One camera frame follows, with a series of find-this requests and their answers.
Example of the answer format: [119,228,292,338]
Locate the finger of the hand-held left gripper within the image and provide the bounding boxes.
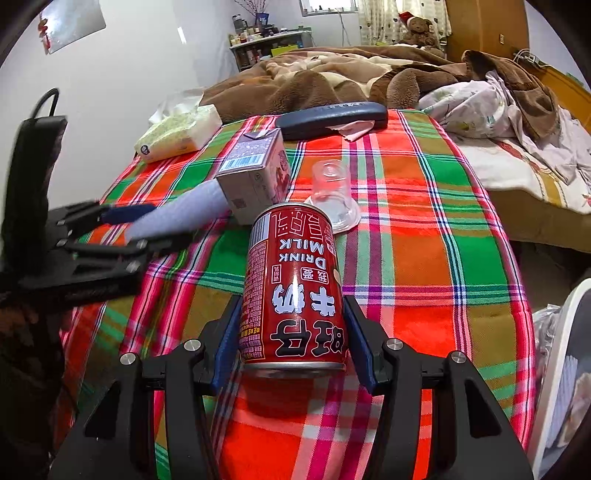
[48,200,158,237]
[18,228,197,305]

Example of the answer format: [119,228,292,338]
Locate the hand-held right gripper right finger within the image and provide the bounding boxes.
[342,295,534,480]

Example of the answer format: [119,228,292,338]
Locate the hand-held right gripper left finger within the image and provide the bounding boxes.
[48,295,243,480]

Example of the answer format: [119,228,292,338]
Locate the lavender ribbed foam roll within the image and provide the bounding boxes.
[126,180,232,243]

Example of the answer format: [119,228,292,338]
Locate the red drink can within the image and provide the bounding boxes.
[238,203,349,380]

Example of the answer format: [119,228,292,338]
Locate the white trash bin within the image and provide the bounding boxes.
[526,277,591,472]

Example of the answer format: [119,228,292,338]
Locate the soft tissue pack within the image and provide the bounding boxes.
[134,92,223,162]

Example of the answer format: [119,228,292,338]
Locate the red green plaid cloth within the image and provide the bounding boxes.
[55,108,539,480]

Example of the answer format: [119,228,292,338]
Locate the purple milk carton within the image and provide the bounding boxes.
[216,129,291,226]

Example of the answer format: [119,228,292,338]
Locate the clear plastic cup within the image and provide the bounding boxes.
[305,159,362,234]

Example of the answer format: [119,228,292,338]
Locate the clear bin liner bag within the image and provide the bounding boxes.
[531,302,575,356]

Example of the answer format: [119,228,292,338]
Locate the pink paper scrap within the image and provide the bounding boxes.
[332,120,377,142]

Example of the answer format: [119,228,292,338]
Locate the row of bottles on shelf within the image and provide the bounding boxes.
[228,14,305,44]

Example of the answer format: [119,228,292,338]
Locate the dark blue glasses case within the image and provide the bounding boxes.
[274,102,387,141]

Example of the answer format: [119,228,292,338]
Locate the brown fleece blanket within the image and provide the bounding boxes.
[201,44,561,139]

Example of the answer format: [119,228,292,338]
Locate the white storage shelf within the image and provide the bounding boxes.
[229,30,317,72]

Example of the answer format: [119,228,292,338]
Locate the cream printed bed sheet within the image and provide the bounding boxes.
[457,134,591,254]

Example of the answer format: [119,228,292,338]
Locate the vase with dry branches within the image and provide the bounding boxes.
[233,0,271,26]

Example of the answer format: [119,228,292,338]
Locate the white crumpled clothes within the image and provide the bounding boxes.
[418,71,591,185]

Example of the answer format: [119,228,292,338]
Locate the small window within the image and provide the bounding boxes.
[299,0,360,14]

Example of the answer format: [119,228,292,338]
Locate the patterned curtain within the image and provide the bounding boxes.
[358,0,451,47]

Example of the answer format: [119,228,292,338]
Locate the brown teddy bear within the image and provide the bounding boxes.
[398,11,441,49]

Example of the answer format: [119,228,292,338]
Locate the wooden bed headboard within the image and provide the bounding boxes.
[538,62,591,112]

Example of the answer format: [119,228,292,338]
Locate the wooden wardrobe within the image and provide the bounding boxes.
[443,0,529,63]

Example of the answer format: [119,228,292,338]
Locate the black cable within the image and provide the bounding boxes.
[32,88,61,121]

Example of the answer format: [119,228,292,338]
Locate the silver wall poster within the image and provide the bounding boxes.
[39,0,107,55]

